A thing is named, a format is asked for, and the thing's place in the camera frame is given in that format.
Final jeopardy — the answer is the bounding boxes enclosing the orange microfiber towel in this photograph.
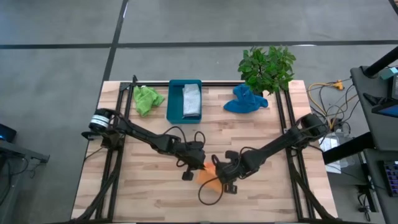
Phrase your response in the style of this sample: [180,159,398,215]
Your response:
[195,161,223,194]

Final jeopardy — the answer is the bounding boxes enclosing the black pole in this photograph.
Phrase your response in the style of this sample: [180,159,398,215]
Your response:
[363,45,398,78]

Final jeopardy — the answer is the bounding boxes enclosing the teal plastic bin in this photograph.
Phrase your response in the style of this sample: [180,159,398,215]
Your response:
[165,79,203,125]

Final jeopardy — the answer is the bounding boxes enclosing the blue microfiber towel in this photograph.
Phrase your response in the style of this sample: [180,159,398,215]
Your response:
[223,83,269,114]

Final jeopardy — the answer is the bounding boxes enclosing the small teal box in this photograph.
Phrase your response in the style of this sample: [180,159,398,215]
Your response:
[380,66,398,81]

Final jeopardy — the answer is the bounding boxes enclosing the yellow cable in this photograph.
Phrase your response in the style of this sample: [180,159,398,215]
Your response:
[307,79,345,108]

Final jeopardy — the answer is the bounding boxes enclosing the grey microfiber towel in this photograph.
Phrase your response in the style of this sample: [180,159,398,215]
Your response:
[182,83,202,118]

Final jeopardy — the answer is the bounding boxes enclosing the potted green plant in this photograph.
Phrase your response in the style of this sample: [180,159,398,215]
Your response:
[237,44,297,97]

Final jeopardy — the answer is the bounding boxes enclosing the grey metal stand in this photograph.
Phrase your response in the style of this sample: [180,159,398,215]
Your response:
[0,139,50,224]

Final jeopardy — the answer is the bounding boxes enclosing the black device with blue light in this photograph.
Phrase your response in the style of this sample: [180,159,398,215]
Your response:
[0,123,17,144]

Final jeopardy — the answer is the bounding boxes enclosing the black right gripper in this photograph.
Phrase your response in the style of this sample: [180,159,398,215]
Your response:
[213,150,254,195]

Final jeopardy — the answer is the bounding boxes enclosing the black computer keyboard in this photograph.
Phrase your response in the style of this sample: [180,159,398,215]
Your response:
[382,159,398,198]

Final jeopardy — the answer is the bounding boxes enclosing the black side desk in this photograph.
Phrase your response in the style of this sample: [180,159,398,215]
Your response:
[350,65,398,152]
[363,147,398,224]

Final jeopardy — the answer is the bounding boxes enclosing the black aluminium frame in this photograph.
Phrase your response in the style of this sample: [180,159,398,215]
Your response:
[70,74,338,224]

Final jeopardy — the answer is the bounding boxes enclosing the white paper sheet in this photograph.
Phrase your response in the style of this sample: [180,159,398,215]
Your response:
[320,133,355,174]

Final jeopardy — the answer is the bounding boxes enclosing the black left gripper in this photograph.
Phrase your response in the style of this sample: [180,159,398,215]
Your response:
[172,141,207,182]

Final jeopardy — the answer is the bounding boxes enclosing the black beam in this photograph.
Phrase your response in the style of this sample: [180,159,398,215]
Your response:
[321,131,376,166]

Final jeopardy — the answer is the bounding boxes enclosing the black tablet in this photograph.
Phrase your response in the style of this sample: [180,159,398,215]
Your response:
[371,103,398,119]

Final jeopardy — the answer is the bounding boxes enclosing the green microfiber towel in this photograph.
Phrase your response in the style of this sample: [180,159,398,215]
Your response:
[133,85,166,118]

